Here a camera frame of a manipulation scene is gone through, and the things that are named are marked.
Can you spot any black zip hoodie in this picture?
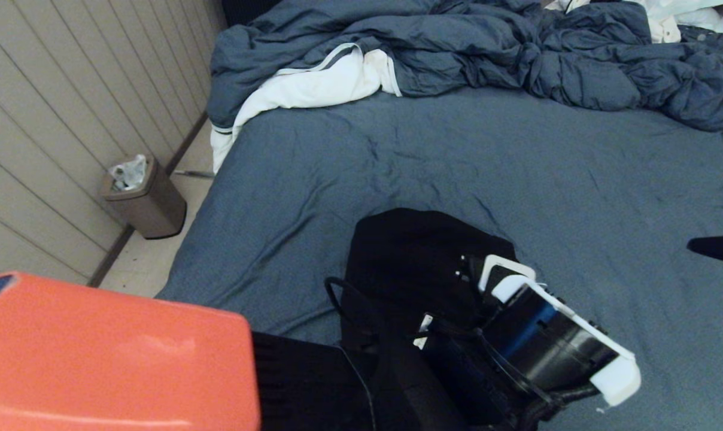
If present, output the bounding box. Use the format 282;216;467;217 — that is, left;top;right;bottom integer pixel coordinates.
251;208;518;431

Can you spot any white garment with grey stripe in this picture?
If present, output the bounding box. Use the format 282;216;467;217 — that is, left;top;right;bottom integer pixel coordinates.
211;42;403;173

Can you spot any rumpled blue duvet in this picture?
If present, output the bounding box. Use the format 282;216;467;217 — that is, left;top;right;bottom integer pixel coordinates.
208;0;723;132

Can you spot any beige trash bin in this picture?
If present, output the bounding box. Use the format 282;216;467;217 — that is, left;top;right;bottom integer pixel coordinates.
100;154;187;240

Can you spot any blue bed sheet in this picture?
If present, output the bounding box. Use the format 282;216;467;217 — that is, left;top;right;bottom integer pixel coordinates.
155;87;723;431

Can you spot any clear plastic bin bag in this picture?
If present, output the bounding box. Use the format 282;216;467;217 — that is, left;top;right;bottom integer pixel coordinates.
109;154;149;192

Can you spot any black headboard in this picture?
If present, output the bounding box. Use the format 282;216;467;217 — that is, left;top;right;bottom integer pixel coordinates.
221;0;285;28

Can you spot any cream rumpled garment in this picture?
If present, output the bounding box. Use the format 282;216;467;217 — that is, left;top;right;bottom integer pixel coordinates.
546;0;682;43

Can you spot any white pillow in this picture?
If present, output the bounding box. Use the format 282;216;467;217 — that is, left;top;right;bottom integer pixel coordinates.
637;0;723;34

